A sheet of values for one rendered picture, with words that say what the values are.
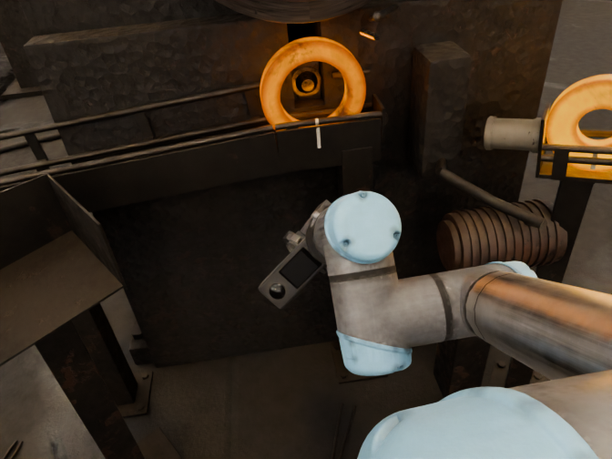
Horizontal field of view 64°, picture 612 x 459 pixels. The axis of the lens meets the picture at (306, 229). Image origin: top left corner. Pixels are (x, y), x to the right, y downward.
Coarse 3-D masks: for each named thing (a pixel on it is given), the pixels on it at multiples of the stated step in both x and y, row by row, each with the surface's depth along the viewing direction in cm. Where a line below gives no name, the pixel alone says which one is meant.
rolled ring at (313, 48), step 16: (288, 48) 81; (304, 48) 81; (320, 48) 82; (336, 48) 82; (272, 64) 82; (288, 64) 82; (336, 64) 83; (352, 64) 84; (272, 80) 83; (352, 80) 86; (272, 96) 85; (352, 96) 87; (272, 112) 87; (336, 112) 91; (352, 112) 89
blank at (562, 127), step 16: (592, 80) 76; (608, 80) 74; (560, 96) 80; (576, 96) 77; (592, 96) 76; (608, 96) 75; (560, 112) 80; (576, 112) 79; (560, 128) 81; (576, 128) 81; (560, 144) 83; (576, 144) 81; (592, 144) 81; (608, 144) 80
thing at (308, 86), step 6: (306, 72) 95; (300, 78) 95; (306, 78) 94; (312, 78) 94; (300, 84) 95; (306, 84) 94; (312, 84) 94; (300, 90) 96; (306, 90) 95; (312, 90) 96
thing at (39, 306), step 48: (0, 192) 74; (48, 192) 79; (0, 240) 77; (48, 240) 82; (96, 240) 72; (0, 288) 75; (48, 288) 74; (96, 288) 72; (0, 336) 68; (48, 336) 75; (96, 384) 85; (96, 432) 89
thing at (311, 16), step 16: (224, 0) 74; (240, 0) 74; (256, 0) 74; (272, 0) 75; (320, 0) 76; (336, 0) 76; (352, 0) 76; (368, 0) 76; (256, 16) 76; (272, 16) 76; (288, 16) 76; (304, 16) 77; (320, 16) 77; (336, 16) 77
